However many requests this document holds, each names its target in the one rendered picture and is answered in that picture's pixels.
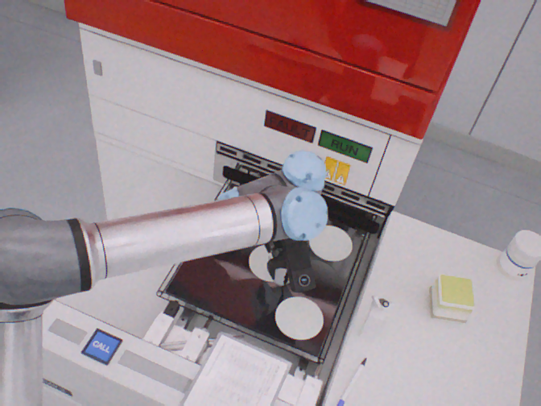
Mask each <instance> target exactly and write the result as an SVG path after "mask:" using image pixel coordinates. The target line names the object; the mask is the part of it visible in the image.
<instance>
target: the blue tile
mask: <svg viewBox="0 0 541 406"><path fill-rule="evenodd" d="M118 343H119V341H117V340H115V339H113V338H110V337H108V336H106V335H104V334H103V333H100V332H97V333H96V335H95V336H94V338H93V340H92V341H91V343H90V344H89V346H88V348H87V349H86V351H85V353H87V354H90V355H92V356H95V357H97V358H99V359H102V360H104V361H106V362H107V360H108V359H109V357H110V355H111V354H112V353H113V351H114V349H115V348H116V346H117V344H118Z"/></svg>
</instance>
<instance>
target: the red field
mask: <svg viewBox="0 0 541 406"><path fill-rule="evenodd" d="M266 126H269V127H272V128H275V129H276V130H279V131H282V132H284V133H286V134H289V135H293V136H295V137H297V138H301V139H305V140H307V141H309V142H311V140H312V134H313V129H314V128H311V127H309V126H305V125H303V124H300V123H297V122H293V121H291V120H288V119H285V118H280V117H279V116H276V115H273V114H269V113H267V118H266Z"/></svg>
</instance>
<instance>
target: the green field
mask: <svg viewBox="0 0 541 406"><path fill-rule="evenodd" d="M320 145H321V146H324V147H326V148H328V149H330V150H333V151H338V152H340V153H342V154H345V155H349V156H352V157H354V158H357V159H360V160H364V161H365V162H366V160H367V157H368V154H369V153H370V149H369V148H366V147H362V146H361V145H360V144H357V143H352V142H350V141H347V140H345V139H341V138H338V137H336V136H333V135H329V134H326V133H324V132H323V134H322V137H321V141H320Z"/></svg>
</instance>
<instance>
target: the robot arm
mask: <svg viewBox="0 0 541 406"><path fill-rule="evenodd" d="M325 176H326V167H325V163H324V161H323V160H322V159H321V158H320V157H319V156H318V155H317V154H314V153H311V152H309V151H295V152H293V153H291V154H290V155H289V156H288V157H287V158H286V160H285V163H284V164H283V170H280V171H277V172H274V173H272V174H270V175H268V176H264V177H262V178H259V179H257V180H253V181H251V182H249V183H246V184H244V185H242V186H239V187H234V188H233V189H232V190H229V191H227V192H225V193H222V194H221V195H220V196H219V198H218V200H216V201H210V202H206V203H201V204H197V205H188V206H183V207H178V208H173V209H165V210H160V211H155V212H149V213H141V214H136V215H132V216H126V217H118V218H113V220H112V219H109V220H108V221H103V222H94V223H90V224H88V223H86V222H84V220H82V219H81V218H79V217H75V218H69V219H64V220H42V219H41V218H40V217H39V216H38V215H36V214H35V213H32V212H31V211H29V210H26V209H20V208H3V209H0V406H43V399H42V398H43V346H42V341H43V311H44V310H45V309H46V308H47V307H48V306H49V305H50V304H51V303H52V302H53V300H54V299H57V298H61V297H64V296H70V295H73V294H77V293H81V292H88V291H91V290H93V289H94V288H95V286H96V284H97V282H98V281H99V280H103V279H107V278H110V277H115V276H120V275H125V274H129V273H133V272H137V271H143V270H147V269H152V268H155V267H162V266H166V265H169V264H174V263H181V262H184V261H189V260H192V259H199V258H203V257H207V256H210V255H218V254H222V253H225V252H226V251H233V250H236V249H241V248H244V247H251V246H256V245H259V244H263V245H265V247H266V249H267V252H268V254H270V253H271V256H272V258H271V257H270V256H268V262H267V270H268V272H269V274H270V277H271V278H272V280H273V281H274V282H275V283H276V284H277V285H279V286H282V285H285V284H288V283H290V286H291V291H292V292H295V293H301V292H306V291H311V290H312V289H313V288H314V287H315V286H316V282H315V279H314V275H313V271H312V263H311V260H310V255H311V253H312V252H311V251H310V248H311V247H310V246H309V244H308V243H307V240H311V239H314V238H316V237H318V236H319V235H320V233H321V232H322V231H323V229H324V228H325V226H326V223H327V220H328V208H327V205H326V203H325V201H324V198H323V197H322V196H321V193H322V189H323V187H324V180H325ZM285 274H286V275H285ZM284 275H285V276H284Z"/></svg>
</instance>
